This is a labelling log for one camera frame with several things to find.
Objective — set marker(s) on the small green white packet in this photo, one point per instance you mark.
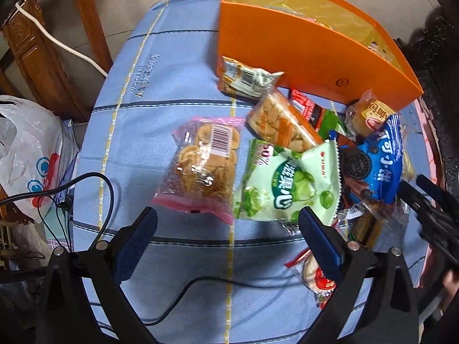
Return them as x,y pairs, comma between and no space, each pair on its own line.
247,77

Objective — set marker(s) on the person's right hand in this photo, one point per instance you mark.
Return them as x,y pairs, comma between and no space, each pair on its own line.
452,286

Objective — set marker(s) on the carved wooden chair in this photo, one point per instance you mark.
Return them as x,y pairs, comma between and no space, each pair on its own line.
43,61

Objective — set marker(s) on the orange cardboard box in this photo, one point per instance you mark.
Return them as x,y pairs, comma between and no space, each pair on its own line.
287,50

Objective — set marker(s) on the orange cracker packet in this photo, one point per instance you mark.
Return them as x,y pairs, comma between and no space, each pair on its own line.
283,122

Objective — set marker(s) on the pink cloth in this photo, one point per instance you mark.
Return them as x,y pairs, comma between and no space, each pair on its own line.
428,143

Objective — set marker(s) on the pink round biscuit bag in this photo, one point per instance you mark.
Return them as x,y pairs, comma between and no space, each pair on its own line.
204,165

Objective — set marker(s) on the brown bar packet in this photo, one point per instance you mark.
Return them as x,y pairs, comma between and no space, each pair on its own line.
365,227

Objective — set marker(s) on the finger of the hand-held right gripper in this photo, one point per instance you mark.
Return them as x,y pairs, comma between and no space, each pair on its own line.
416,200
435,190

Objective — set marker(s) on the blue plaid tablecloth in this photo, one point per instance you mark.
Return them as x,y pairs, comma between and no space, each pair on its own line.
143,114

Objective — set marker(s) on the clear bun packet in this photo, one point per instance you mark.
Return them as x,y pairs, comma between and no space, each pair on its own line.
369,116

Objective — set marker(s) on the white plastic bag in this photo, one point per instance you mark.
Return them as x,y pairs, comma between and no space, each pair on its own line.
28,157

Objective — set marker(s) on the clear bag of white puffs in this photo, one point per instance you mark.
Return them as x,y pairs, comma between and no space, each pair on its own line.
408,167

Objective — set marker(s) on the round red white cracker packet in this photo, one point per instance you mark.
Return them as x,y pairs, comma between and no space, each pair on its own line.
315,281

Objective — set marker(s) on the dark carved wooden furniture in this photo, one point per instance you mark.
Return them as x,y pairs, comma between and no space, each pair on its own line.
441,61

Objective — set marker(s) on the green white candy bag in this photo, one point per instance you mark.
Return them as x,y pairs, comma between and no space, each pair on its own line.
287,182

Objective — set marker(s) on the red snack packet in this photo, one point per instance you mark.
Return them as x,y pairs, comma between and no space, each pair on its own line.
312,111

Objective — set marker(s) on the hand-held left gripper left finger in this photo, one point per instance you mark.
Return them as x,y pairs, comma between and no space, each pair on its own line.
136,243

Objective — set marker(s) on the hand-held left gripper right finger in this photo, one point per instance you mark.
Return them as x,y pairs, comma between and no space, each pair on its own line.
321,243

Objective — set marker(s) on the blue cookie packet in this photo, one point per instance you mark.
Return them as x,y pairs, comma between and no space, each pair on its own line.
376,161

